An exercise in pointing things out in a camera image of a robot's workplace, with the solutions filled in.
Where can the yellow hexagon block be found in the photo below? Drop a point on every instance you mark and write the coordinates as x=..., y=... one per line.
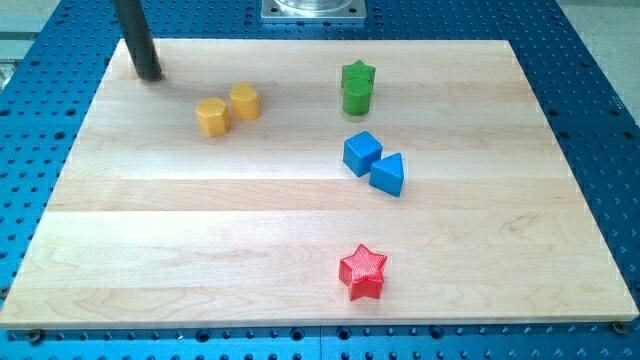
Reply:
x=213, y=116

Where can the green star block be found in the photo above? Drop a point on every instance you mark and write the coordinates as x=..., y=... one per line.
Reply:
x=357, y=70

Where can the blue cube block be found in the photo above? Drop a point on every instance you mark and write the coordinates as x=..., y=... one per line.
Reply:
x=360, y=152

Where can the blue triangle block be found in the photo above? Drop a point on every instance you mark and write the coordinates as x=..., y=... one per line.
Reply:
x=387, y=174

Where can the blue perforated table plate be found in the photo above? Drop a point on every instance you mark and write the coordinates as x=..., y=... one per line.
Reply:
x=49, y=95

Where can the yellow heart block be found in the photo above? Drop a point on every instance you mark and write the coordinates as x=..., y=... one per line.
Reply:
x=245, y=101

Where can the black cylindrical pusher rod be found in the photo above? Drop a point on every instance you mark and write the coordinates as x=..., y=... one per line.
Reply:
x=138, y=38

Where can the wooden board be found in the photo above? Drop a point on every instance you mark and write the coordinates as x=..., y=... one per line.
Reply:
x=152, y=223

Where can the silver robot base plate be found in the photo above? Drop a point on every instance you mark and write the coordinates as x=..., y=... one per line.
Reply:
x=306, y=10

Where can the red star block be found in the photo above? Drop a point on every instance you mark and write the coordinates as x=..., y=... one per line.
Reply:
x=362, y=273

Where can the green cylinder block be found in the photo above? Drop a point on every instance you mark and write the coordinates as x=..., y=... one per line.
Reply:
x=357, y=94

